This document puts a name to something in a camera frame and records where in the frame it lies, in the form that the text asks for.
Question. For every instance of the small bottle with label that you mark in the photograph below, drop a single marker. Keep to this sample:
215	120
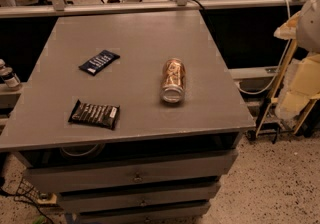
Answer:
9	77

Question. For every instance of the orange soda can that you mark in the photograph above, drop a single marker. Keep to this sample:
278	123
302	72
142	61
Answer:
173	81

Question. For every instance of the black chocolate bar wrapper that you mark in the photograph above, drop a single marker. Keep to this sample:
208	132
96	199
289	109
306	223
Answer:
104	116

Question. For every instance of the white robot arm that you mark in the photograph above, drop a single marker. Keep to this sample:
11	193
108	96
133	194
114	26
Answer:
308	26

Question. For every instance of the grey drawer cabinet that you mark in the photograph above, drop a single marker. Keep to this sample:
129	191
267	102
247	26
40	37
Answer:
162	160

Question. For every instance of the dark blue snack packet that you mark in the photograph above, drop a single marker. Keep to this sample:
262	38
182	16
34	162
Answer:
97	63

